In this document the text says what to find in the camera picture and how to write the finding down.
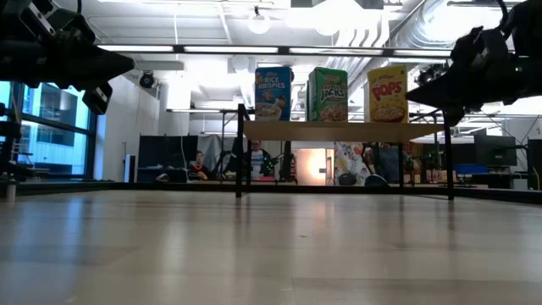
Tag silver ventilation duct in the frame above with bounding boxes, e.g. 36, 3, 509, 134
346, 0, 450, 92

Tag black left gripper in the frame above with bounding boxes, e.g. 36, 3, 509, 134
0, 0, 136, 115

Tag green Apple Jacks cereal box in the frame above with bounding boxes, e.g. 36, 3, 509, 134
307, 66, 349, 123

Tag yellow Corn Pops cereal box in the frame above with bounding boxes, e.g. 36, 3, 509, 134
366, 64, 409, 125

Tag floral patterned banner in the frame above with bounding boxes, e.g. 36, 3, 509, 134
333, 141, 372, 186

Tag large window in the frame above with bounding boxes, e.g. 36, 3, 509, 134
0, 80, 101, 179

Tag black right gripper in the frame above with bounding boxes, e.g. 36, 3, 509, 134
406, 25, 517, 127

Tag person seated behind shelf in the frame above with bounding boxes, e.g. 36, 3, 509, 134
247, 140, 272, 179

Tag round white ceiling lamp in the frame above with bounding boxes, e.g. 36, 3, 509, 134
247, 6, 272, 35

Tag blue chair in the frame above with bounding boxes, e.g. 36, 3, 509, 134
453, 164, 489, 175

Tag person seated by monitor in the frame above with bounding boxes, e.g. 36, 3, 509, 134
189, 150, 213, 181

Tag black computer monitor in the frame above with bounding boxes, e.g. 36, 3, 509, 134
137, 134, 199, 184
473, 134, 518, 167

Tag black ceiling spotlight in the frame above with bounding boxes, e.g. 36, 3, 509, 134
138, 70, 157, 90

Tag blue Rice Krispies cereal box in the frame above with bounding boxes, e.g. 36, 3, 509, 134
254, 66, 294, 123

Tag wooden shelf black metal legs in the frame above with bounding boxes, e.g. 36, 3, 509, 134
235, 103, 455, 201

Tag overhead led light bar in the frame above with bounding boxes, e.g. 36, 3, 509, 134
97, 42, 454, 60

